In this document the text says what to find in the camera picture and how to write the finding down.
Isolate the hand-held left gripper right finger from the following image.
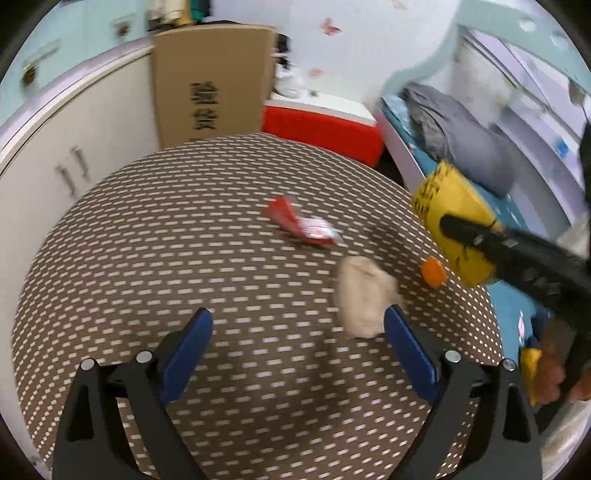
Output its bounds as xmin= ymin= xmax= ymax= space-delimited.
xmin=383 ymin=305 xmax=543 ymax=480

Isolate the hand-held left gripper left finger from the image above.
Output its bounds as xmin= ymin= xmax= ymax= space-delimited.
xmin=52 ymin=307 xmax=214 ymax=480

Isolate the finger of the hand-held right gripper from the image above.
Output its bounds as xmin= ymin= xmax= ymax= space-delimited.
xmin=438 ymin=213 xmax=513 ymax=261

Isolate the yellow packet with black print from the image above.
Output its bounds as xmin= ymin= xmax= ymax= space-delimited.
xmin=412 ymin=161 xmax=509 ymax=287

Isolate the beige paper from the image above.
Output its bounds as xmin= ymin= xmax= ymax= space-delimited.
xmin=333 ymin=256 xmax=402 ymax=340

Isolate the person's right hand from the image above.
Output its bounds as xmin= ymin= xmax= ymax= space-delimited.
xmin=538 ymin=323 xmax=591 ymax=407

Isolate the teal printed mattress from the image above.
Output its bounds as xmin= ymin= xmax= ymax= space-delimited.
xmin=379 ymin=95 xmax=578 ymax=361

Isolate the orange plastic cap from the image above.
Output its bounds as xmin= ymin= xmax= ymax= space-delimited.
xmin=421 ymin=258 xmax=448 ymax=289

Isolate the brown polka-dot tablecloth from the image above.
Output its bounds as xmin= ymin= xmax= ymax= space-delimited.
xmin=11 ymin=131 xmax=504 ymax=480

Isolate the grey blanket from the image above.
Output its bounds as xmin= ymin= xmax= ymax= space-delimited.
xmin=399 ymin=83 xmax=515 ymax=199

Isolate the blue checked cloth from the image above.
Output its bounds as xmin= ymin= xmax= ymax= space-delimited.
xmin=381 ymin=95 xmax=411 ymax=121

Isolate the white bed shelf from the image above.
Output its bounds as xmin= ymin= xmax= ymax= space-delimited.
xmin=466 ymin=28 xmax=591 ymax=155

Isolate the red snack wrapper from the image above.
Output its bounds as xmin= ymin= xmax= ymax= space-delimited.
xmin=263 ymin=196 xmax=342 ymax=245

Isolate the red cooler with white lid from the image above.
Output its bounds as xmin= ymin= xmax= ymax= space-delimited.
xmin=262 ymin=91 xmax=384 ymax=168

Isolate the white wardrobe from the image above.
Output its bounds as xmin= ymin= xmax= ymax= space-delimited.
xmin=272 ymin=0 xmax=462 ymax=107

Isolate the white plastic bag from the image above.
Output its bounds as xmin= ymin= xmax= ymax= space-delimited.
xmin=277 ymin=69 xmax=305 ymax=97

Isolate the white low cabinet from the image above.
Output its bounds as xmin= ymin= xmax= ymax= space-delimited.
xmin=0 ymin=46 xmax=160 ymax=195

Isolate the black clothing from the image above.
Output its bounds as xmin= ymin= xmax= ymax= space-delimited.
xmin=274 ymin=34 xmax=291 ymax=70

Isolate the brown cardboard box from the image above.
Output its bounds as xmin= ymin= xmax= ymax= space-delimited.
xmin=152 ymin=24 xmax=278 ymax=148

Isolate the wide mint drawer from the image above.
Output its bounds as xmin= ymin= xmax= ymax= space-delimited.
xmin=0 ymin=37 xmax=68 ymax=109

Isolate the narrow mint drawer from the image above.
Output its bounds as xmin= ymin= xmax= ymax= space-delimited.
xmin=69 ymin=4 xmax=153 ymax=51

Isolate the cream hanging jacket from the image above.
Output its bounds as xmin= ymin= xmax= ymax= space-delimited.
xmin=147 ymin=0 xmax=186 ymax=26

